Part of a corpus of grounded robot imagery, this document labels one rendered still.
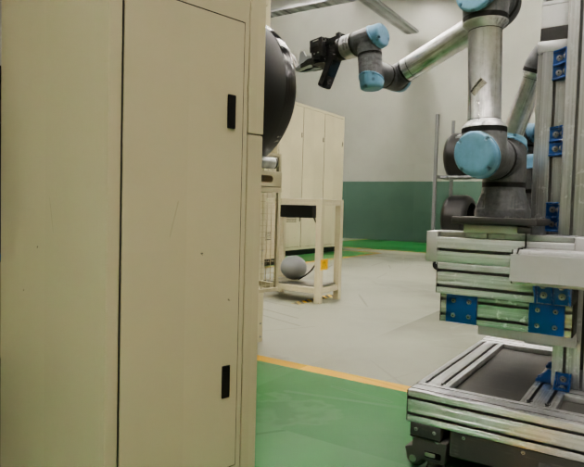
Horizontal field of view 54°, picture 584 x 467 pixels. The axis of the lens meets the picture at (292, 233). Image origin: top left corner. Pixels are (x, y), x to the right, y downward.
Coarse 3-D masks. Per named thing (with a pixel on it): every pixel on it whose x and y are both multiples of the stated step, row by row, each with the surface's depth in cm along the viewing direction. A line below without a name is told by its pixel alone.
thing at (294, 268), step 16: (288, 208) 451; (304, 208) 443; (320, 208) 426; (336, 208) 453; (320, 224) 427; (336, 224) 453; (320, 240) 427; (336, 240) 453; (320, 256) 427; (336, 256) 454; (288, 272) 454; (304, 272) 455; (320, 272) 428; (336, 272) 454; (288, 288) 444; (304, 288) 436; (320, 288) 430; (336, 288) 452
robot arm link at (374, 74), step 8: (360, 56) 174; (368, 56) 172; (376, 56) 172; (360, 64) 174; (368, 64) 172; (376, 64) 172; (384, 64) 175; (360, 72) 174; (368, 72) 172; (376, 72) 171; (384, 72) 174; (392, 72) 177; (360, 80) 174; (368, 80) 172; (376, 80) 172; (384, 80) 174; (368, 88) 174; (376, 88) 174
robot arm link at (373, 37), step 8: (376, 24) 170; (352, 32) 176; (360, 32) 173; (368, 32) 171; (376, 32) 169; (384, 32) 172; (352, 40) 175; (360, 40) 173; (368, 40) 171; (376, 40) 170; (384, 40) 171; (352, 48) 176; (360, 48) 173; (368, 48) 172; (376, 48) 172
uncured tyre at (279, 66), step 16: (272, 32) 208; (272, 48) 201; (272, 64) 198; (288, 64) 205; (272, 80) 198; (288, 80) 204; (272, 96) 199; (288, 96) 204; (272, 112) 201; (288, 112) 207; (272, 128) 205; (272, 144) 211
